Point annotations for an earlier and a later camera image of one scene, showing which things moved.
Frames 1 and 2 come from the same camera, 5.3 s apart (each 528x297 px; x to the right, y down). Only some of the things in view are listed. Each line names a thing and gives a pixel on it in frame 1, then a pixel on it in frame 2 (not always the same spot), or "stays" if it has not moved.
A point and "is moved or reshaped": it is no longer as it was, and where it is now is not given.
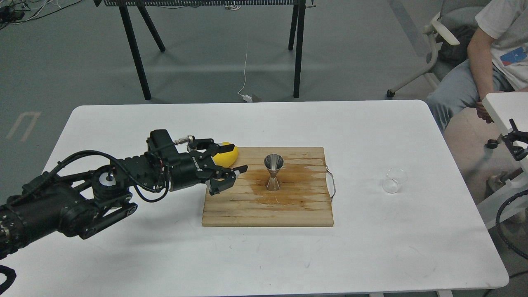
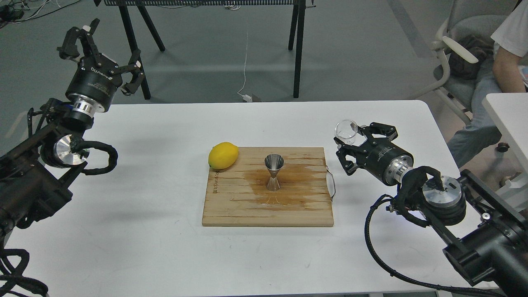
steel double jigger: x=274 y=162 stays
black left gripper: x=187 y=169 to x=95 y=85
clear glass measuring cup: x=394 y=180 is moved or reshaped
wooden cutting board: x=282 y=187 stays
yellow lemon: x=227 y=159 stays
